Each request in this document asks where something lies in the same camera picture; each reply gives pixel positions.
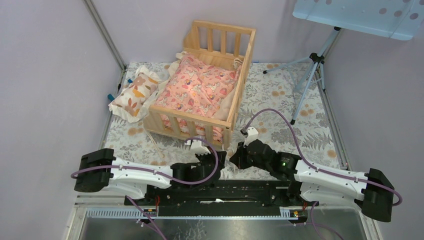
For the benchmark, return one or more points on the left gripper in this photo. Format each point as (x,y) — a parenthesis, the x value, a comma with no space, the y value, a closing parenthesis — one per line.
(217,157)

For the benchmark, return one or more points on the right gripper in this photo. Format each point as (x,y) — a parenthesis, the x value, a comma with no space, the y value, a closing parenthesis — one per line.
(238,159)

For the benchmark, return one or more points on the pink patterned bed cushion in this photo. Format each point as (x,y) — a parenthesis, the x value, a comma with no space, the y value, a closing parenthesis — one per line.
(200,89)

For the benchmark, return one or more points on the wooden pet bed frame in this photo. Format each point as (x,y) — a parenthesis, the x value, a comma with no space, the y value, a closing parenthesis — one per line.
(216,44)

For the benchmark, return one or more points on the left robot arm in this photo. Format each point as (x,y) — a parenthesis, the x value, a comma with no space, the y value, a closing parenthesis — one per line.
(101,170)

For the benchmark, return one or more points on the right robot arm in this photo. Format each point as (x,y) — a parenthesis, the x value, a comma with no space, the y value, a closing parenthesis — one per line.
(371,191)

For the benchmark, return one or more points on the floral table mat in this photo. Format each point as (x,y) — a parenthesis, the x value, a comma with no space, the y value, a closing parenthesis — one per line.
(268,103)

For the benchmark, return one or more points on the floral small pillow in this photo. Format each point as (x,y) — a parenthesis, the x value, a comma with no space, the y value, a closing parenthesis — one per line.
(146,83)

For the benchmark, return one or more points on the black tripod stand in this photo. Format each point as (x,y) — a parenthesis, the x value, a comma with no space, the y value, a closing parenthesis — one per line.
(314,73)

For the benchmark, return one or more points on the blue toy item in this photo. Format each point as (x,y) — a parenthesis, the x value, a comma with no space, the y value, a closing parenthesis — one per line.
(124,95)

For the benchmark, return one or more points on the light blue perforated panel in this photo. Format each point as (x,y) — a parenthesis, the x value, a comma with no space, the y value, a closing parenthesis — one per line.
(394,19)

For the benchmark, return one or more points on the grey diagonal pole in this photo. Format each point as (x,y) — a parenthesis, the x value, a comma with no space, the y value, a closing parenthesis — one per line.
(93,12)

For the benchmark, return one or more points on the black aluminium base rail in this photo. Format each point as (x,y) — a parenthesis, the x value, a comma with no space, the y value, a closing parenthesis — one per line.
(243,198)

